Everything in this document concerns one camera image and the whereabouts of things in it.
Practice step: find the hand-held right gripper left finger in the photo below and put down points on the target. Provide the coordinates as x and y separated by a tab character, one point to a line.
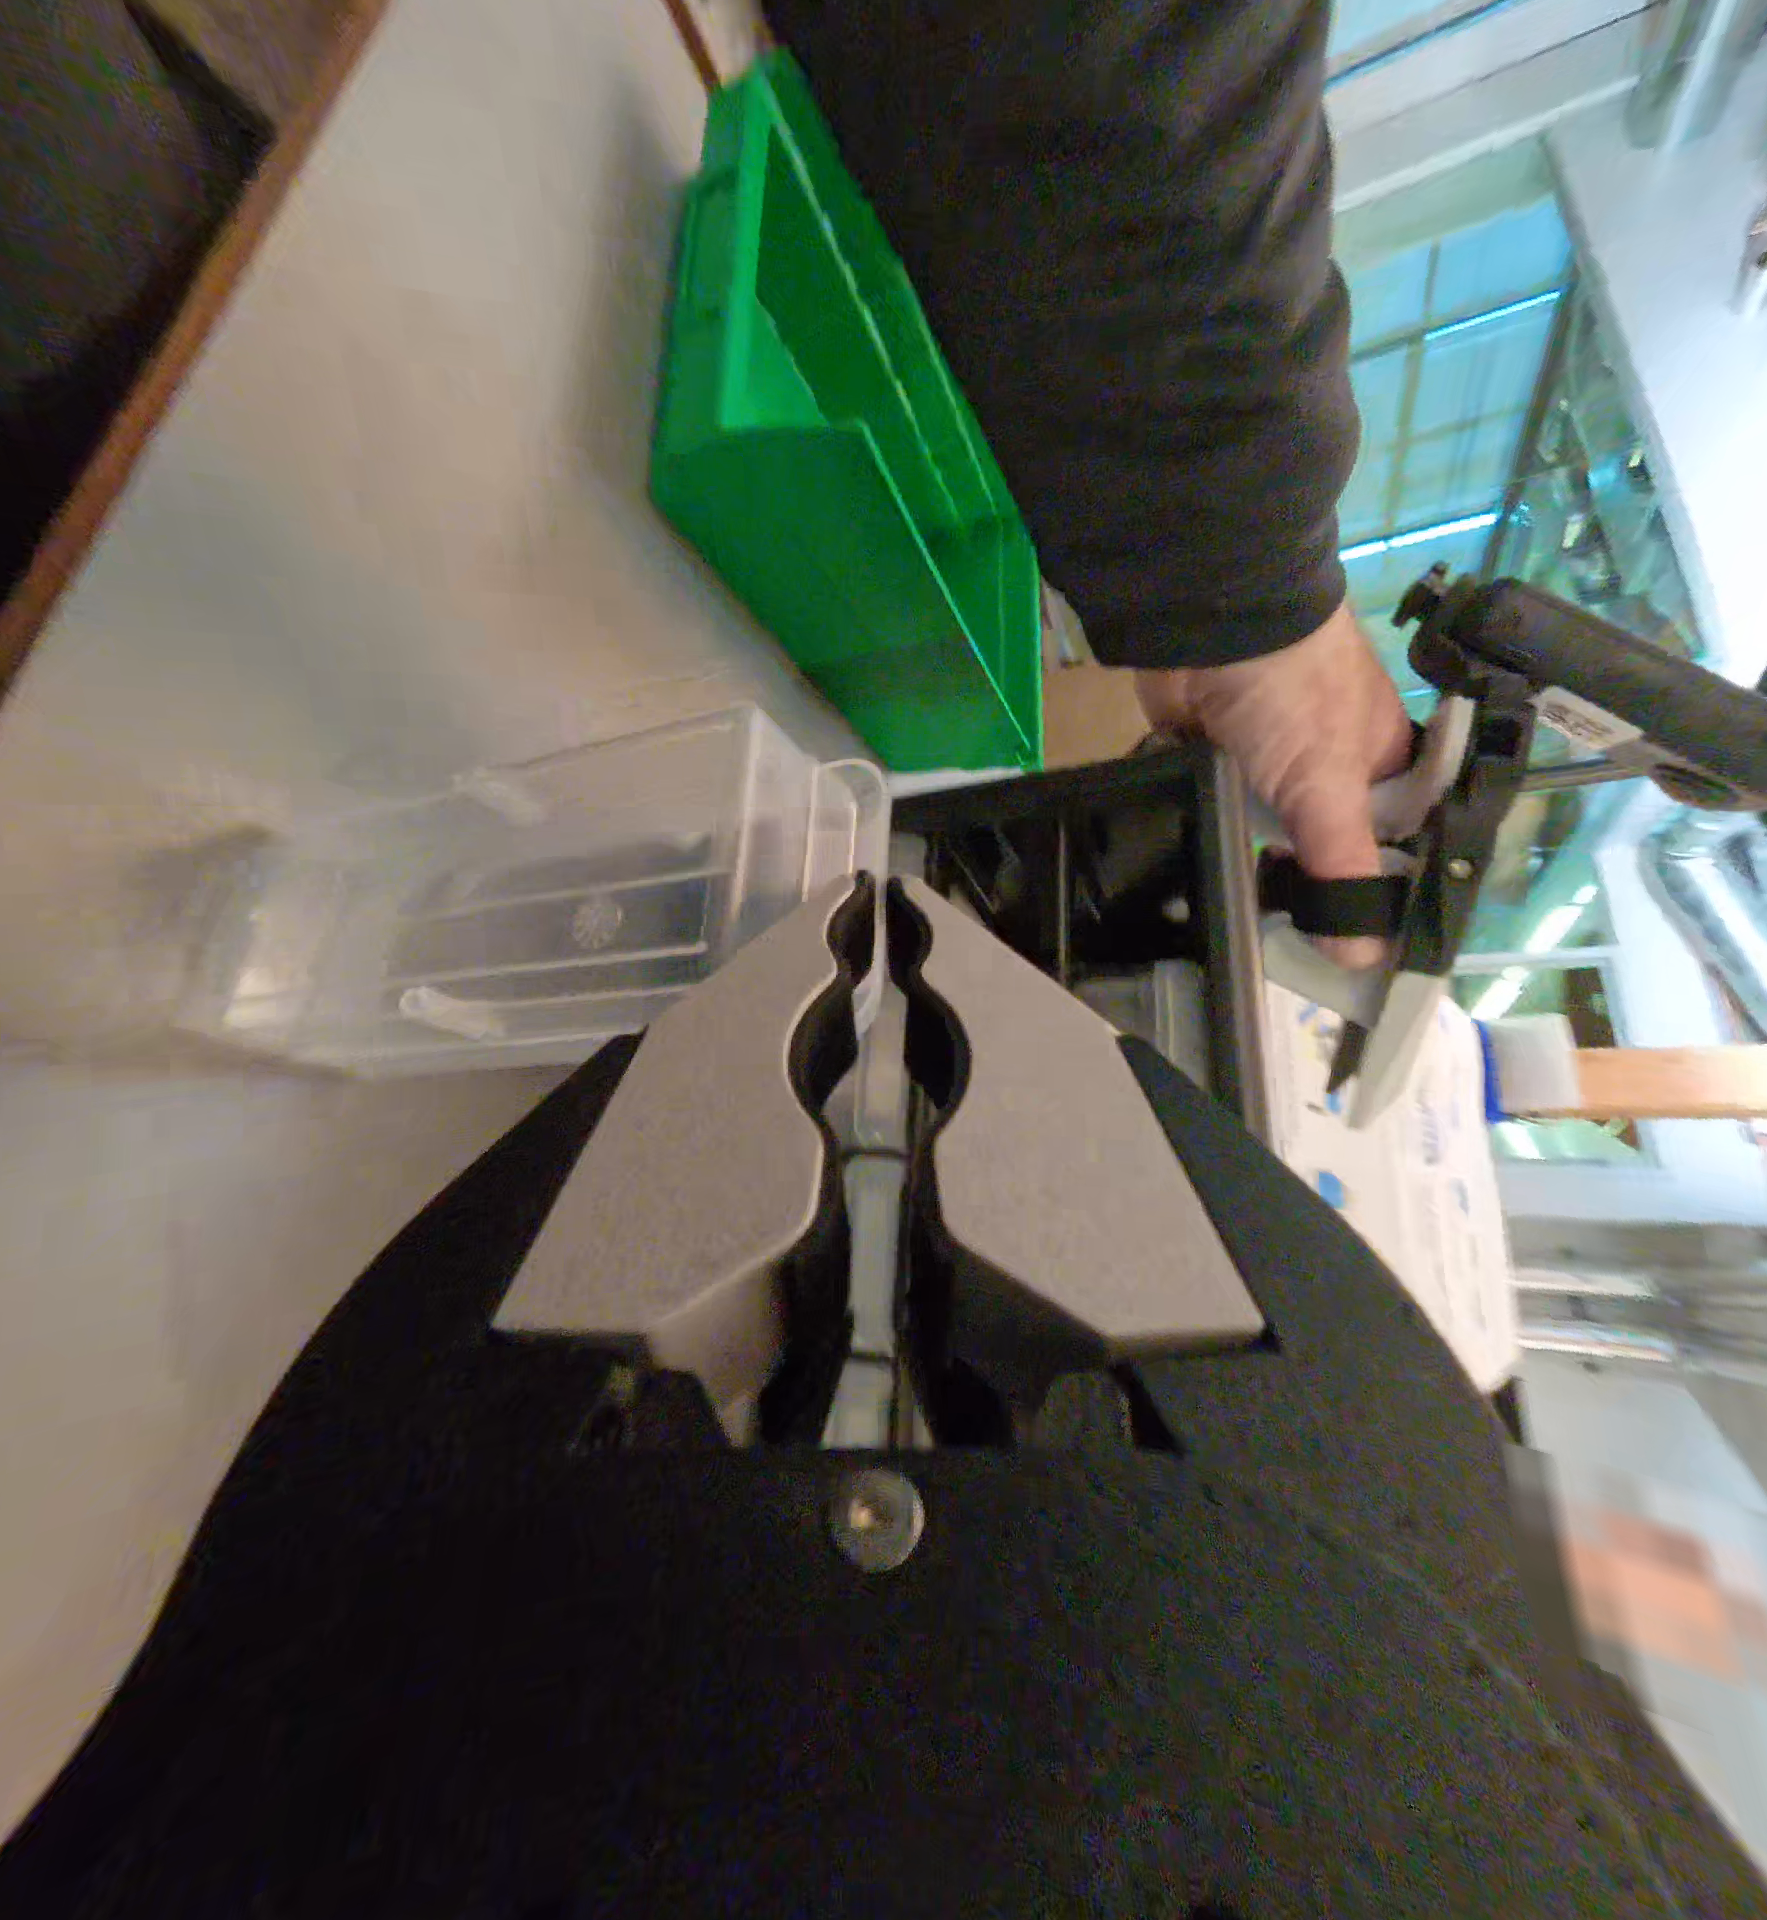
672	1186

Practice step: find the green plastic bin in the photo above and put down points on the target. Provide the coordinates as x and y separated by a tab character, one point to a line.
823	571

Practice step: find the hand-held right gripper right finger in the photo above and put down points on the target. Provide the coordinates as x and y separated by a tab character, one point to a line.
1094	1201

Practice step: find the person's left forearm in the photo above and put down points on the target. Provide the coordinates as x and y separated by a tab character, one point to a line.
1123	300

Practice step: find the instruction sheet with blue pictures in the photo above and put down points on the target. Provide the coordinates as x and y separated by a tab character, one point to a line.
1424	1231

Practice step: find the black drawer cabinet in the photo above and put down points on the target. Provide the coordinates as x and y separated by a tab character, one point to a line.
1004	839

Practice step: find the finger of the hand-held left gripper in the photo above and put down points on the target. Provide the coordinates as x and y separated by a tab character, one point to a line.
1401	1035

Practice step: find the clear plastic drawer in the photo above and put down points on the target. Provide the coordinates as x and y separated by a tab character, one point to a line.
524	900

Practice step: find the person's left hand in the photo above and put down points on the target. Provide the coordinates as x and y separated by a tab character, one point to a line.
1273	720

